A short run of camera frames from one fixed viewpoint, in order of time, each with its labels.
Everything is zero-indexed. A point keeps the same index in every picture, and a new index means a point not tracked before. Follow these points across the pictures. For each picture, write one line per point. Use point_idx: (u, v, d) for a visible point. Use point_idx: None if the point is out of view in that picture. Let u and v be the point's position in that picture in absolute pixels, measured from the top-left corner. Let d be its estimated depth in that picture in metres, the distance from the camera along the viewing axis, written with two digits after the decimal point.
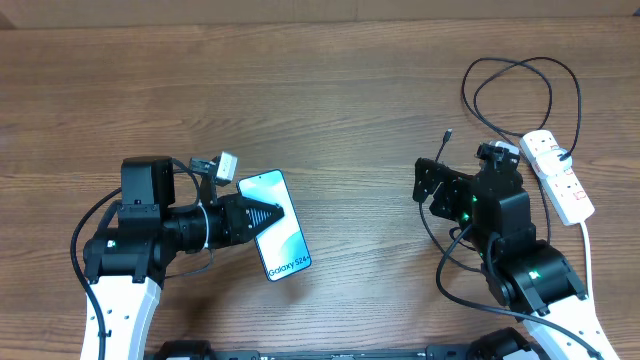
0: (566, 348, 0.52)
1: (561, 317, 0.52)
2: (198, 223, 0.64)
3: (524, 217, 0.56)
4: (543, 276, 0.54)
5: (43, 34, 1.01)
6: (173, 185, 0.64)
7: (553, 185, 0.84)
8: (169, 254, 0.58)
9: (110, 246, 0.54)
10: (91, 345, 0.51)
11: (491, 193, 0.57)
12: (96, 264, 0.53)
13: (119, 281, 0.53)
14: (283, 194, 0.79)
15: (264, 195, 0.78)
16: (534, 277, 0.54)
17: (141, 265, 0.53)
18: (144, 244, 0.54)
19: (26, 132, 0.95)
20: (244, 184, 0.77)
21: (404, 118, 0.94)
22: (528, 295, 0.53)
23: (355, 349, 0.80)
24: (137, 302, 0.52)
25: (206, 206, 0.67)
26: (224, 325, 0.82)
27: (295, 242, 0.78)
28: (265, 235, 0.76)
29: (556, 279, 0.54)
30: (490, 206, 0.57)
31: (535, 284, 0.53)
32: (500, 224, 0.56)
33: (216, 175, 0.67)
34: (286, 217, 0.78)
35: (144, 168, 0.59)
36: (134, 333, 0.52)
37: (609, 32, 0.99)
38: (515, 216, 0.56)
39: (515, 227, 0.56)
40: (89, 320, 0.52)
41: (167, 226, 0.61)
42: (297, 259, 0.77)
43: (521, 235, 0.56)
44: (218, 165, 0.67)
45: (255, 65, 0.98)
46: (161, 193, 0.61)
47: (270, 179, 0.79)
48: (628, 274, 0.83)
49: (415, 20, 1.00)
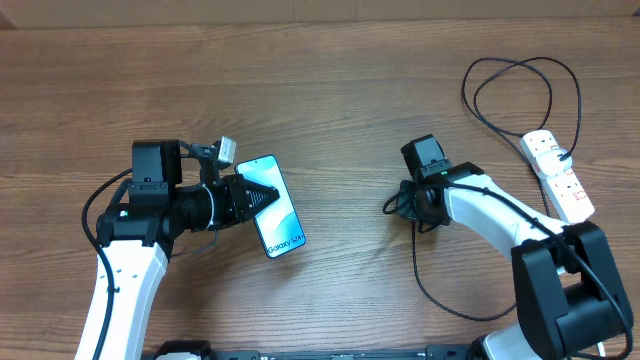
0: (466, 194, 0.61)
1: (464, 181, 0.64)
2: (204, 202, 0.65)
3: (438, 151, 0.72)
4: (451, 175, 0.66)
5: (44, 34, 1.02)
6: (180, 166, 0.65)
7: (553, 185, 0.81)
8: (178, 228, 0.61)
9: (122, 215, 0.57)
10: (100, 301, 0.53)
11: (407, 145, 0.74)
12: (108, 230, 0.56)
13: (128, 245, 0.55)
14: (278, 177, 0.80)
15: (260, 180, 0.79)
16: (445, 173, 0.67)
17: (150, 232, 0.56)
18: (154, 214, 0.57)
19: (26, 132, 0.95)
20: (241, 167, 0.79)
21: (403, 118, 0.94)
22: (439, 183, 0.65)
23: (355, 349, 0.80)
24: (146, 264, 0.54)
25: (210, 188, 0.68)
26: (224, 326, 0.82)
27: (292, 221, 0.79)
28: (264, 216, 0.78)
29: (464, 173, 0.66)
30: (410, 154, 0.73)
31: (444, 177, 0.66)
32: (416, 161, 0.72)
33: (217, 159, 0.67)
34: (282, 199, 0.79)
35: (153, 150, 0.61)
36: (141, 290, 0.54)
37: (608, 32, 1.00)
38: (427, 151, 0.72)
39: (430, 158, 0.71)
40: (100, 278, 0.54)
41: (175, 203, 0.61)
42: (293, 238, 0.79)
43: (438, 163, 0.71)
44: (219, 148, 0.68)
45: (255, 65, 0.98)
46: (170, 171, 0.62)
47: (265, 163, 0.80)
48: (629, 274, 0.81)
49: (415, 20, 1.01)
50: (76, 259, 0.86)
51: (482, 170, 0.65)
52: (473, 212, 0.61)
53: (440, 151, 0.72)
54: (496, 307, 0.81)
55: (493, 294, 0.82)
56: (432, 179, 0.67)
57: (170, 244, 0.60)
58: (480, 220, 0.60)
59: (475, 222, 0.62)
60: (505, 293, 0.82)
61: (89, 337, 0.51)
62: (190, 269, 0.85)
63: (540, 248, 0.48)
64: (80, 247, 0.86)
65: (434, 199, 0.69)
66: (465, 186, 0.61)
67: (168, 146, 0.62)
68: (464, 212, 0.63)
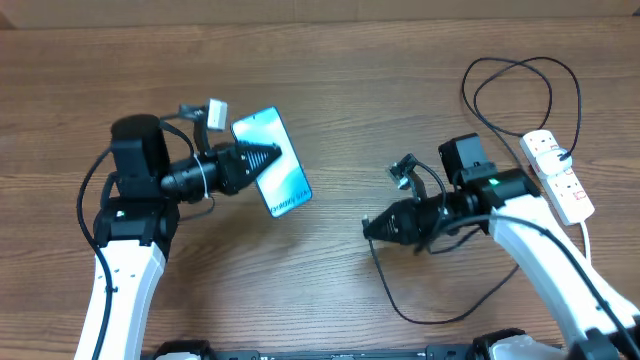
0: (518, 228, 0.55)
1: (515, 199, 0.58)
2: (195, 177, 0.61)
3: (481, 155, 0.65)
4: (502, 185, 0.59)
5: (44, 34, 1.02)
6: (164, 145, 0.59)
7: (553, 185, 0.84)
8: (174, 225, 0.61)
9: (119, 215, 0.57)
10: (98, 300, 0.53)
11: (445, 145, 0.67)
12: (106, 230, 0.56)
13: (126, 245, 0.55)
14: (281, 133, 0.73)
15: (259, 136, 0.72)
16: (495, 183, 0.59)
17: (148, 231, 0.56)
18: (151, 213, 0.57)
19: (26, 132, 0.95)
20: (237, 128, 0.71)
21: (404, 118, 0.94)
22: (486, 193, 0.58)
23: (355, 349, 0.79)
24: (144, 263, 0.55)
25: (200, 158, 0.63)
26: (224, 325, 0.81)
27: (297, 177, 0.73)
28: (265, 178, 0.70)
29: (517, 184, 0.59)
30: (450, 154, 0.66)
31: (494, 187, 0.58)
32: (458, 160, 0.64)
33: (207, 126, 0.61)
34: (285, 155, 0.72)
35: (134, 144, 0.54)
36: (140, 290, 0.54)
37: (608, 32, 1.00)
38: (470, 151, 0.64)
39: (473, 160, 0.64)
40: (98, 278, 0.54)
41: (164, 183, 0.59)
42: (298, 196, 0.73)
43: (482, 168, 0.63)
44: (208, 114, 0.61)
45: (254, 65, 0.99)
46: (155, 160, 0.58)
47: (264, 119, 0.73)
48: (628, 274, 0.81)
49: (415, 20, 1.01)
50: (76, 259, 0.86)
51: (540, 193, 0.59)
52: (524, 252, 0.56)
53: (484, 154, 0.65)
54: (496, 307, 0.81)
55: (493, 294, 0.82)
56: (476, 183, 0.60)
57: (167, 243, 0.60)
58: (531, 264, 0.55)
59: (522, 259, 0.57)
60: (505, 293, 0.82)
61: (89, 337, 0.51)
62: (190, 269, 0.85)
63: (607, 346, 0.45)
64: (80, 247, 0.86)
65: (477, 208, 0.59)
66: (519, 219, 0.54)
67: (149, 131, 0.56)
68: (511, 243, 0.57)
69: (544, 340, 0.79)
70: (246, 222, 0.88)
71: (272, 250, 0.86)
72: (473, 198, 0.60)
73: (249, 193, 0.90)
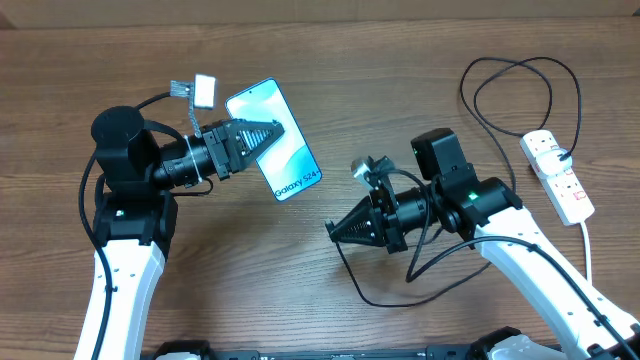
0: (507, 247, 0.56)
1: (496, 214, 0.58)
2: (188, 165, 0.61)
3: (459, 154, 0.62)
4: (482, 199, 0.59)
5: (45, 34, 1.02)
6: (150, 144, 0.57)
7: (553, 185, 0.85)
8: (174, 225, 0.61)
9: (118, 215, 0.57)
10: (98, 300, 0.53)
11: (421, 140, 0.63)
12: (105, 230, 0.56)
13: (125, 244, 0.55)
14: (279, 109, 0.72)
15: (257, 112, 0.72)
16: (474, 198, 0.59)
17: (147, 231, 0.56)
18: (151, 213, 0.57)
19: (26, 132, 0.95)
20: (235, 104, 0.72)
21: (403, 118, 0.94)
22: (469, 215, 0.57)
23: (355, 349, 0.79)
24: (143, 262, 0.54)
25: (190, 141, 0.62)
26: (224, 326, 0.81)
27: (302, 159, 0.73)
28: (267, 158, 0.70)
29: (494, 193, 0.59)
30: (427, 154, 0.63)
31: (474, 204, 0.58)
32: (435, 163, 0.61)
33: (195, 103, 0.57)
34: (288, 134, 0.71)
35: (120, 155, 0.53)
36: (139, 289, 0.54)
37: (607, 31, 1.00)
38: (447, 154, 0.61)
39: (451, 164, 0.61)
40: (97, 278, 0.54)
41: (156, 175, 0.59)
42: (304, 176, 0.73)
43: (460, 172, 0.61)
44: (196, 89, 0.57)
45: (254, 65, 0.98)
46: (144, 164, 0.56)
47: (262, 93, 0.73)
48: (628, 274, 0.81)
49: (415, 20, 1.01)
50: (76, 259, 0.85)
51: (522, 206, 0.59)
52: (515, 270, 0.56)
53: (461, 152, 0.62)
54: (496, 307, 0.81)
55: (493, 294, 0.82)
56: (457, 199, 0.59)
57: (166, 243, 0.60)
58: (523, 282, 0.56)
59: (512, 276, 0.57)
60: (505, 293, 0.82)
61: (88, 337, 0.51)
62: (190, 269, 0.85)
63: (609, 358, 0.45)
64: (80, 247, 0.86)
65: (459, 222, 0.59)
66: (507, 238, 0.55)
67: (129, 136, 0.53)
68: (502, 263, 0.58)
69: (544, 340, 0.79)
70: (246, 222, 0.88)
71: (272, 250, 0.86)
72: (454, 215, 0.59)
73: (249, 193, 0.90)
